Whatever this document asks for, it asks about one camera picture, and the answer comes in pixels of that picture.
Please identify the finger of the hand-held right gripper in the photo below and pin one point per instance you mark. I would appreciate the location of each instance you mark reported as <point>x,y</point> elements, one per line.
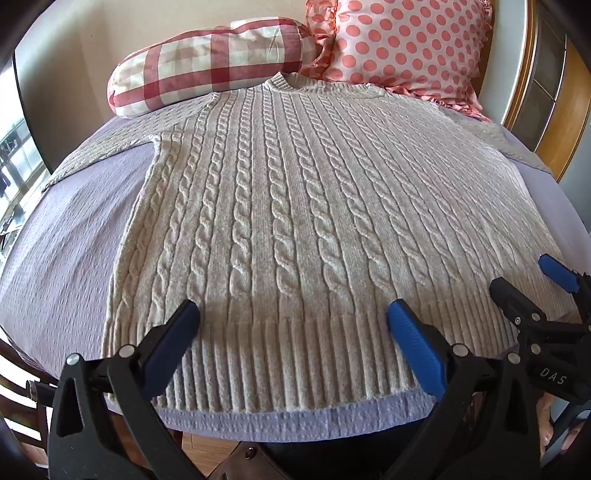
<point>510,297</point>
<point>556,272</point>

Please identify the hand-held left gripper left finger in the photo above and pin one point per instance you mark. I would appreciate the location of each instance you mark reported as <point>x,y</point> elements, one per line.
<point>179,323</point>

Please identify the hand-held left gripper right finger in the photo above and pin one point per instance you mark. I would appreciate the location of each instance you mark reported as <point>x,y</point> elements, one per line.
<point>413,339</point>

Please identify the person's right hand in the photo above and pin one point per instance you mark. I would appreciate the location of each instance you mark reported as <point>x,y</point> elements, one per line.
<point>547,420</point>

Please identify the lavender bed sheet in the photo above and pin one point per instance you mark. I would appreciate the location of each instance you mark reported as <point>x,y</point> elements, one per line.
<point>69,240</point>

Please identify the dark wooden chair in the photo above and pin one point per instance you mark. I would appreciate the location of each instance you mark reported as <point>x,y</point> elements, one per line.
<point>21,383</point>

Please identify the window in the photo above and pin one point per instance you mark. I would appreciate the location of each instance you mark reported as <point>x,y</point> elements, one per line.
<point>16,170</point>

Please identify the red white plaid pillow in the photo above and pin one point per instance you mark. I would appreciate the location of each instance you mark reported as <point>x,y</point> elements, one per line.
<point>203,60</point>

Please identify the pink polka dot pillow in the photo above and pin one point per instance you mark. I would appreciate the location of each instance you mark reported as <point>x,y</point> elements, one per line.
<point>406,46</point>

